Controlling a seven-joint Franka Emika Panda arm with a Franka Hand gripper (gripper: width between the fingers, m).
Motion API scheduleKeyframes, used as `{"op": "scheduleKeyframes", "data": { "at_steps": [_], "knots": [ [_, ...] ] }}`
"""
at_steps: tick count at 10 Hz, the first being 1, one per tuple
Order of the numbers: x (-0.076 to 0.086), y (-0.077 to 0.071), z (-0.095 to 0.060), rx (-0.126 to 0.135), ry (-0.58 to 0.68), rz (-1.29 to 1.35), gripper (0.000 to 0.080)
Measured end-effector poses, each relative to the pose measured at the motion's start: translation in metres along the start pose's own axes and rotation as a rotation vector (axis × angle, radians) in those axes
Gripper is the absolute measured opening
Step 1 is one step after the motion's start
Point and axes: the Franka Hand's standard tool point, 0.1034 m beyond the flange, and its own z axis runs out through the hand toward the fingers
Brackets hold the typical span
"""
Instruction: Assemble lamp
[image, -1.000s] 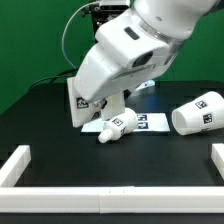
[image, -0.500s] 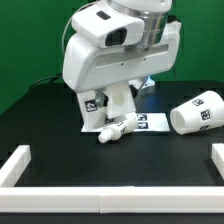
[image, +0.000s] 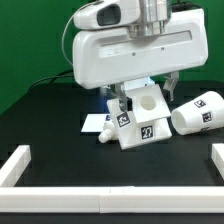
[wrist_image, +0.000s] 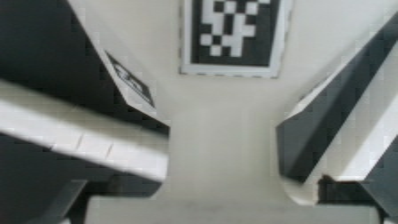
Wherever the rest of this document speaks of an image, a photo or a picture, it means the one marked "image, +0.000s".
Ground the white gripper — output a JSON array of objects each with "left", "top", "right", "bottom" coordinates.
[{"left": 73, "top": 9, "right": 208, "bottom": 112}]

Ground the white left fence wall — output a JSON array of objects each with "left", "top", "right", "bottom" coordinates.
[{"left": 0, "top": 145, "right": 31, "bottom": 187}]

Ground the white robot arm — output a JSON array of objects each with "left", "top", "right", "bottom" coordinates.
[{"left": 72, "top": 0, "right": 208, "bottom": 111}]

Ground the white lamp shade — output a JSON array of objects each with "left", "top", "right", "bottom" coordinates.
[{"left": 171, "top": 91, "right": 224, "bottom": 135}]

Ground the black cable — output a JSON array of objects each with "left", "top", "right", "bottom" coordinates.
[{"left": 28, "top": 69, "right": 76, "bottom": 92}]

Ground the grey cable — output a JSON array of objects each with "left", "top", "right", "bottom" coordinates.
[{"left": 61, "top": 13, "right": 78, "bottom": 73}]

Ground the white lamp base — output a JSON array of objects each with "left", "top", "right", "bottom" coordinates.
[{"left": 107, "top": 84, "right": 172, "bottom": 150}]

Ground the white marker sheet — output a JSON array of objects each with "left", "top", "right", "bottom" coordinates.
[{"left": 81, "top": 114, "right": 110, "bottom": 133}]

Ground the white front fence wall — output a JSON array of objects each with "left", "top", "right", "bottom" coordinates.
[{"left": 0, "top": 187, "right": 224, "bottom": 213}]

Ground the white lamp bulb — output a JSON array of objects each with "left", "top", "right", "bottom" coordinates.
[{"left": 98, "top": 121, "right": 118, "bottom": 143}]

